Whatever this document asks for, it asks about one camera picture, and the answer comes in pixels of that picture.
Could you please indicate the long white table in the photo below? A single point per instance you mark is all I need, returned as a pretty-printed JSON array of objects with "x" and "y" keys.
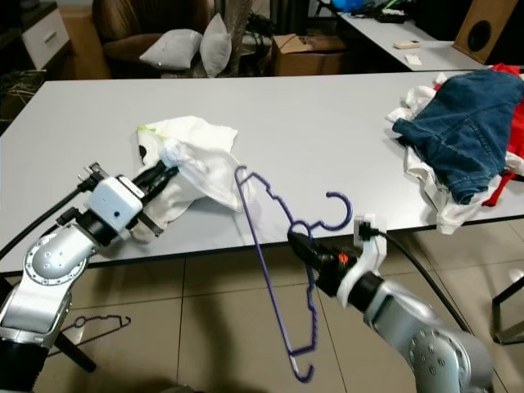
[{"x": 295, "y": 123}]

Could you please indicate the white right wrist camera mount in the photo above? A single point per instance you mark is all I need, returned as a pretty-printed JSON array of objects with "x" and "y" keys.
[{"x": 368, "y": 233}]

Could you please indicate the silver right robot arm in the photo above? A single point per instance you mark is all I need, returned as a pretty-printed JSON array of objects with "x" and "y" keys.
[{"x": 426, "y": 344}]

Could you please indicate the light grey flat cushion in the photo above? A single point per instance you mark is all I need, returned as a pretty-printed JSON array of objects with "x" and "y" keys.
[{"x": 172, "y": 49}]

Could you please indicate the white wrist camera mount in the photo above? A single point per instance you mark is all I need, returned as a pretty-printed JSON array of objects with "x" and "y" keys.
[
  {"x": 368, "y": 233},
  {"x": 115, "y": 205}
]

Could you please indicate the dark wooden TV stand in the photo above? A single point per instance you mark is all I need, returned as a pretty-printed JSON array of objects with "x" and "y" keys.
[{"x": 8, "y": 33}]

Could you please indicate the light grey upright cushion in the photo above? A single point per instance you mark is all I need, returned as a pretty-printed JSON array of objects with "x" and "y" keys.
[{"x": 215, "y": 45}]

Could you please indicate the grey metal frame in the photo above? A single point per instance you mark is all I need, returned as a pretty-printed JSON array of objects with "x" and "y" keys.
[{"x": 509, "y": 315}]

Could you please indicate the brown cardboard box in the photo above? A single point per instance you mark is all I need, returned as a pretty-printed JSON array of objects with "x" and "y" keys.
[{"x": 307, "y": 57}]

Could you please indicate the wooden speaker box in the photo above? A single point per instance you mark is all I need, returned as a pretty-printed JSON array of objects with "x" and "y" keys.
[{"x": 487, "y": 33}]

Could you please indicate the white shirt with green print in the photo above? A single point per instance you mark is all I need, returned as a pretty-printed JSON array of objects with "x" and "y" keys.
[{"x": 209, "y": 176}]

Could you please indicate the blue plastic bag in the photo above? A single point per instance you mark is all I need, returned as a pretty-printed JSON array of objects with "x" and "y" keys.
[{"x": 352, "y": 5}]

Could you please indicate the white drawer unit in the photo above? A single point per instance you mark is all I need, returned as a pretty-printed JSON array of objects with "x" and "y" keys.
[{"x": 49, "y": 37}]

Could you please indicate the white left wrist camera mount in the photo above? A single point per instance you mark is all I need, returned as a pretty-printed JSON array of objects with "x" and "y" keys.
[{"x": 115, "y": 205}]

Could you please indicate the small white card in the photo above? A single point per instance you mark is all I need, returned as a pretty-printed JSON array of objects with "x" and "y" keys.
[{"x": 415, "y": 59}]

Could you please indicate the white remote control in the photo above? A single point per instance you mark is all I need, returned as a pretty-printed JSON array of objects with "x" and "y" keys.
[{"x": 408, "y": 43}]

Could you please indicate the dark thin clothes hanger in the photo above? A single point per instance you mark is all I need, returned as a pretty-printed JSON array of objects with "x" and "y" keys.
[{"x": 106, "y": 318}]

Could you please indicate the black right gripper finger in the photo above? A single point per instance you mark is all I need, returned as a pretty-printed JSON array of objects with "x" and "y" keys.
[
  {"x": 307, "y": 240},
  {"x": 304, "y": 250}
]

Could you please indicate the white cluttered side table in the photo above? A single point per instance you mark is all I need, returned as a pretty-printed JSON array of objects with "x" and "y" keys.
[{"x": 434, "y": 53}]

